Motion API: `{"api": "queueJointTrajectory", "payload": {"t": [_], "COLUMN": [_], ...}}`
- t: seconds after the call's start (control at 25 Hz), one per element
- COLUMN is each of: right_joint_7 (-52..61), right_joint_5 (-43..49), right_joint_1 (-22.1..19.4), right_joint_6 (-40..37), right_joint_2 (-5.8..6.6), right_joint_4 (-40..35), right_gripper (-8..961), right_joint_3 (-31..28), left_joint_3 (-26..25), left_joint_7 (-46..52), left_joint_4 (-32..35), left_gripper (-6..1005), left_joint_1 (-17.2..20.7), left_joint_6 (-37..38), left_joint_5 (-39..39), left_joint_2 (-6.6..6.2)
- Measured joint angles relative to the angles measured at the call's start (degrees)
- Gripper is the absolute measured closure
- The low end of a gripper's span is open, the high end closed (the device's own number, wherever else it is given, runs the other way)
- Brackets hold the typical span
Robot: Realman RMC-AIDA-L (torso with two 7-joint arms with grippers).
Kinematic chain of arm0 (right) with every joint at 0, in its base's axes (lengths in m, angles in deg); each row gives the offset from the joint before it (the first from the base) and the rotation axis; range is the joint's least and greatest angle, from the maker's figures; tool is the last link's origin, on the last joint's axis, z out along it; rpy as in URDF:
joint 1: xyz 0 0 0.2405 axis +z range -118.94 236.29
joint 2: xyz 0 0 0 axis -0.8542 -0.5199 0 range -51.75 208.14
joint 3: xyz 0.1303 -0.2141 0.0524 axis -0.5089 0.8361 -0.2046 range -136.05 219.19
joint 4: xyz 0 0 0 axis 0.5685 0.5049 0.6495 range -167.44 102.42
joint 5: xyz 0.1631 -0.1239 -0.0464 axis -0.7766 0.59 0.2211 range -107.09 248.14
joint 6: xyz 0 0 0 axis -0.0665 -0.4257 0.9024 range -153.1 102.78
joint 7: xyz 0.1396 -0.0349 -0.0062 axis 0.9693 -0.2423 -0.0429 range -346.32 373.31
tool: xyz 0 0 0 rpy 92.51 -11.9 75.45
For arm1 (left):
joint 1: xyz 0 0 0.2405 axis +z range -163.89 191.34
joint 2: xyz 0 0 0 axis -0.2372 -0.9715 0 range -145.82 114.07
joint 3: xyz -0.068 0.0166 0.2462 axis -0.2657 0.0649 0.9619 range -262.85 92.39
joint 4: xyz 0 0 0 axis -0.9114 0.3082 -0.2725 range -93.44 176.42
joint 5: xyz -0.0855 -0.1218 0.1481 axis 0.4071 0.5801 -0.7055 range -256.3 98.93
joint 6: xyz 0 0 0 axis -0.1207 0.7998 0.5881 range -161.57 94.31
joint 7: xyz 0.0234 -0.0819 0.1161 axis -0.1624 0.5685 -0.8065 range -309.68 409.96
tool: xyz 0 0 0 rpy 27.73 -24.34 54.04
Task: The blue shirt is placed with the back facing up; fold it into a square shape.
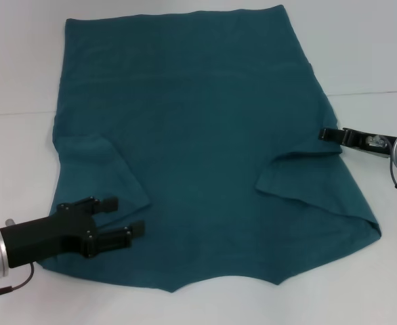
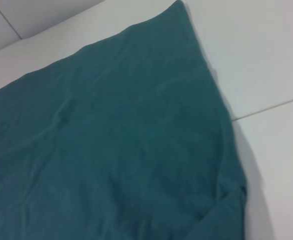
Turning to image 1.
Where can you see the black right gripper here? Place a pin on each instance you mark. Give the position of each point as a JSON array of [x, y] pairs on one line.
[[354, 142]]

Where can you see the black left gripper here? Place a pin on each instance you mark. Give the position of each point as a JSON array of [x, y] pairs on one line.
[[42, 237]]

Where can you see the teal blue shirt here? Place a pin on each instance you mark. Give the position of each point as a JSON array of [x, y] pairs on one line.
[[202, 135]]

